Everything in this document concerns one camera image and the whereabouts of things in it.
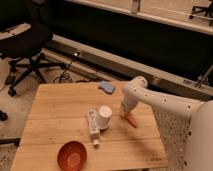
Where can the tan gripper tip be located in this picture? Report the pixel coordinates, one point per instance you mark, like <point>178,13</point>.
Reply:
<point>124,114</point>

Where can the white paper cup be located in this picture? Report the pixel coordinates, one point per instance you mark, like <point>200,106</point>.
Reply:
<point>103,117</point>

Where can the distant office chair base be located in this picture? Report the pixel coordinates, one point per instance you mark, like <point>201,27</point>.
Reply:
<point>207,11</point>

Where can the red bowl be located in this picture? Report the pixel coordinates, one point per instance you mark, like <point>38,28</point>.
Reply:
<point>72,156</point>

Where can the white tube with label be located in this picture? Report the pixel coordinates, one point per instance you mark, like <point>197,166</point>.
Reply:
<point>94,131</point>

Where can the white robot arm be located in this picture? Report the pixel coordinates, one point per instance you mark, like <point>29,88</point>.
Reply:
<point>199,147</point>

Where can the black office chair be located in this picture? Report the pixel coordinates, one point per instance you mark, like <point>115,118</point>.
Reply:
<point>24,50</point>

